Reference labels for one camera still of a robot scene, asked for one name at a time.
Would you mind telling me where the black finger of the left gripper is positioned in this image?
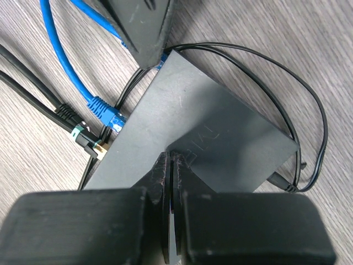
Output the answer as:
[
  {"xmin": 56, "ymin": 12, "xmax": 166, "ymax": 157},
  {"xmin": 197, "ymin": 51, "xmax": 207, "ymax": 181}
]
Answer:
[{"xmin": 94, "ymin": 0, "xmax": 177, "ymax": 69}]

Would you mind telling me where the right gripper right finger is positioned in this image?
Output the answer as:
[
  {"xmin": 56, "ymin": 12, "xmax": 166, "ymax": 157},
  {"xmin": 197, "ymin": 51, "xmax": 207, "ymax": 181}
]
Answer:
[{"xmin": 171, "ymin": 153, "xmax": 336, "ymax": 264}]

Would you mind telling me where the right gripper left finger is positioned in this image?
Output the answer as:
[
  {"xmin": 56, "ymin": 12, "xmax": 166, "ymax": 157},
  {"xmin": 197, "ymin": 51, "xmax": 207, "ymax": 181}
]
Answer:
[{"xmin": 1, "ymin": 152, "xmax": 169, "ymax": 264}]

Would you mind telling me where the black network switch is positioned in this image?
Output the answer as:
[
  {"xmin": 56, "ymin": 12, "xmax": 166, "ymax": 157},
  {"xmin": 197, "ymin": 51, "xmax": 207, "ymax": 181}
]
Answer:
[{"xmin": 86, "ymin": 52, "xmax": 298, "ymax": 192}]

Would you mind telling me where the black ethernet cable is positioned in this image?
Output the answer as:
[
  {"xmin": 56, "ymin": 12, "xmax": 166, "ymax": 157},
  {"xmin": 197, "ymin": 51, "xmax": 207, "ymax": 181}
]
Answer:
[{"xmin": 0, "ymin": 44, "xmax": 109, "ymax": 161}]

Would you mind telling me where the black power cord with plug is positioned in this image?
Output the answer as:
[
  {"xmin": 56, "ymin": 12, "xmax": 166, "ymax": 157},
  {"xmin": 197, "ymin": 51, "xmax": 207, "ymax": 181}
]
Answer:
[{"xmin": 77, "ymin": 41, "xmax": 329, "ymax": 194}]

